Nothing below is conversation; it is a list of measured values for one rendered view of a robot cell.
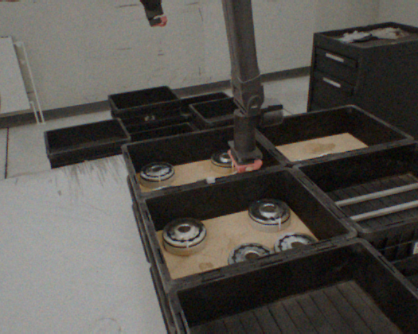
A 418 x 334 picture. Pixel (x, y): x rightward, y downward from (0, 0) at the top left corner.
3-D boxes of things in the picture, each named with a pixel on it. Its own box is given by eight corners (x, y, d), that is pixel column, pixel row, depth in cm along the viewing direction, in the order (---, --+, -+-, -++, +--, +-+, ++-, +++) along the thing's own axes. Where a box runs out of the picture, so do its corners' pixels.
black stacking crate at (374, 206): (353, 278, 88) (361, 236, 82) (287, 203, 112) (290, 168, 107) (499, 236, 98) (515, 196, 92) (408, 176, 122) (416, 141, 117)
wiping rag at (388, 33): (381, 41, 239) (383, 36, 238) (356, 34, 257) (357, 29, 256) (419, 35, 248) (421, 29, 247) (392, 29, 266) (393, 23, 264)
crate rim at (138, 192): (138, 205, 98) (137, 196, 97) (121, 151, 123) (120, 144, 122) (288, 173, 108) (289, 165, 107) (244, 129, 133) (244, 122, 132)
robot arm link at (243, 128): (230, 106, 105) (240, 114, 101) (254, 101, 107) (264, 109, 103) (230, 130, 109) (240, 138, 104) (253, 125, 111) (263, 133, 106)
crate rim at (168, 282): (166, 297, 73) (166, 287, 72) (138, 205, 98) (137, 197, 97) (360, 244, 83) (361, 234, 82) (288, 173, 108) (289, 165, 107)
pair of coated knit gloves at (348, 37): (345, 44, 236) (346, 39, 235) (326, 38, 252) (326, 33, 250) (380, 39, 244) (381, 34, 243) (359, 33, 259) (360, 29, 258)
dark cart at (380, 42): (341, 191, 260) (363, 48, 216) (302, 160, 297) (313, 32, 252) (416, 170, 279) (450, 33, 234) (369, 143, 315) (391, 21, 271)
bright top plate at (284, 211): (259, 227, 96) (259, 226, 96) (242, 204, 105) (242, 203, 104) (297, 218, 99) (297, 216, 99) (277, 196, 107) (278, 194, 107)
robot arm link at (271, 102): (233, 80, 102) (249, 97, 96) (274, 74, 106) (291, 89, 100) (230, 121, 110) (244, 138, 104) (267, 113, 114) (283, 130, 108)
